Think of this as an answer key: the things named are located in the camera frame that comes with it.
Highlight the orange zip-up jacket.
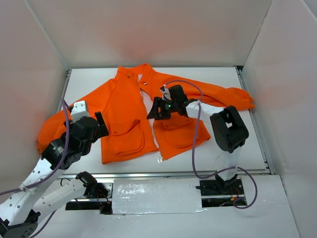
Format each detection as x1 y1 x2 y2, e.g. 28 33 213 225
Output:
36 63 256 165

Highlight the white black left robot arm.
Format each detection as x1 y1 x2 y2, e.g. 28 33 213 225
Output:
0 112 108 238

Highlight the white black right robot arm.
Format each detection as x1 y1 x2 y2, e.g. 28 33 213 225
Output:
147 84 249 194

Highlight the white foam cover panel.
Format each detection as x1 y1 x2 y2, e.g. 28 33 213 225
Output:
112 178 204 215

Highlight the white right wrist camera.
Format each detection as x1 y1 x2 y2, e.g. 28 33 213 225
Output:
160 84 171 101

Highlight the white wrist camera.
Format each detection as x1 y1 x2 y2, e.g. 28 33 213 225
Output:
70 101 90 122
160 84 171 101

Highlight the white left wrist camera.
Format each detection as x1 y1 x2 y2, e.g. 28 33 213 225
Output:
70 101 90 122

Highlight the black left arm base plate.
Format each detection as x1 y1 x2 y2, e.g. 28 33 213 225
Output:
65 182 113 214

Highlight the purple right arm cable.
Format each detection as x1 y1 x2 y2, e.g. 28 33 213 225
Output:
164 80 258 210

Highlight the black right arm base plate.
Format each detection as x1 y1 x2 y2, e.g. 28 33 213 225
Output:
196 179 247 208

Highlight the aluminium table frame rail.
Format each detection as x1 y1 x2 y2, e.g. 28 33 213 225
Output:
63 67 274 179

